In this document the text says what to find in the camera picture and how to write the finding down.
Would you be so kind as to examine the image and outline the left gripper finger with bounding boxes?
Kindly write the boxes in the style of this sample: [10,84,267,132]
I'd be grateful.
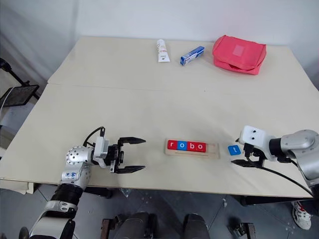
[116,165,146,174]
[118,136,147,146]

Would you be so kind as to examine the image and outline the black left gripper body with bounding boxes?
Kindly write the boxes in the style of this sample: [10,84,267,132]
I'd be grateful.
[107,143,126,173]

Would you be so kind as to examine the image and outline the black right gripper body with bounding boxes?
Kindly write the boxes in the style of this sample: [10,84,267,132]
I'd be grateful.
[242,143,266,168]

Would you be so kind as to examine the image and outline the blue letter t block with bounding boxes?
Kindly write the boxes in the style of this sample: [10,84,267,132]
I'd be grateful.
[227,145,242,156]

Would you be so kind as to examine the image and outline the wooden letter tray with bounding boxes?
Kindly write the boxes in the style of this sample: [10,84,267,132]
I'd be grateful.
[163,139,221,160]

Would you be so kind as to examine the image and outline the dark rounded shape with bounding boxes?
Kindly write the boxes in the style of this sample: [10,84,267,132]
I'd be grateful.
[183,214,210,239]
[113,211,159,239]

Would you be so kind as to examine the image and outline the white red sneaker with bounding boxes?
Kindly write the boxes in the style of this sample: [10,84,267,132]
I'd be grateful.
[292,201,312,230]

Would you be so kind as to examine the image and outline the red fabric pouch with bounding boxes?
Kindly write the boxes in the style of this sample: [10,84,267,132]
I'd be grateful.
[212,34,267,76]

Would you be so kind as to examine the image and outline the white cream tube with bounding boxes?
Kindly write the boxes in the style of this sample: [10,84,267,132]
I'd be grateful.
[156,39,170,63]

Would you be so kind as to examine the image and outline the blue white toothpaste box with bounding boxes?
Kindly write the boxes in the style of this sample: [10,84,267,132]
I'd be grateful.
[180,46,206,66]

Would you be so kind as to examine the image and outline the black tablet on stand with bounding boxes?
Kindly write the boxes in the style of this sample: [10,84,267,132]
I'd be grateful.
[0,58,40,109]

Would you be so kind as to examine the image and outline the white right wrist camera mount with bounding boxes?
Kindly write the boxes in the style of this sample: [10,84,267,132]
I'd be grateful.
[238,125,275,161]

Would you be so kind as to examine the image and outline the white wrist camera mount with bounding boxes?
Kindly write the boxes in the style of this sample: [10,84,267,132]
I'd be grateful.
[93,136,111,168]
[238,125,275,161]

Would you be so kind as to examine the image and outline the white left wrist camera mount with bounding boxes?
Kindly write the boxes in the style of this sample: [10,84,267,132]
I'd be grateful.
[93,136,111,168]

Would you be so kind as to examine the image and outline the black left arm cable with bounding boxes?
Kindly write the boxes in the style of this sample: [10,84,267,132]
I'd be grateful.
[83,126,106,148]

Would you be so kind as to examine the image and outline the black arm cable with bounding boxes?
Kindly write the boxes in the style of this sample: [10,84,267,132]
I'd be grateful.
[83,126,106,148]
[259,158,315,198]

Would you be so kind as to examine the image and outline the black table frame bar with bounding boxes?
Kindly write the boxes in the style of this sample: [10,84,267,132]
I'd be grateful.
[240,195,315,207]
[84,186,113,199]

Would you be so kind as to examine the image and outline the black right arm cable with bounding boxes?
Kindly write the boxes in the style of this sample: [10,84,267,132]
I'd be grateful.
[259,158,315,198]

